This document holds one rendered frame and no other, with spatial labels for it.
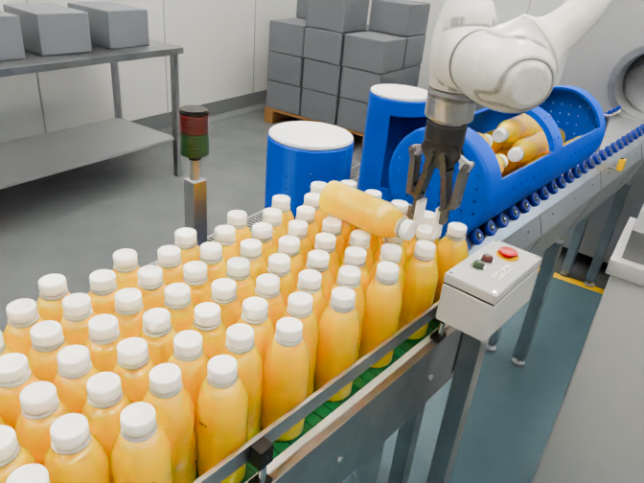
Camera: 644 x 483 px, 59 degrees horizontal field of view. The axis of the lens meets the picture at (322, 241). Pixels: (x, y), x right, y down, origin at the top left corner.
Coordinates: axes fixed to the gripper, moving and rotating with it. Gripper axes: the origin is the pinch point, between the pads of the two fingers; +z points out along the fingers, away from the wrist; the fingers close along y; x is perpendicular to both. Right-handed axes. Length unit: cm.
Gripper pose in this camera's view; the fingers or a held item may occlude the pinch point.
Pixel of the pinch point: (428, 219)
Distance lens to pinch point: 115.7
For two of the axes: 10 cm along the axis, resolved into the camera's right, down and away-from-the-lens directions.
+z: -0.9, 8.8, 4.7
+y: -7.5, -3.7, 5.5
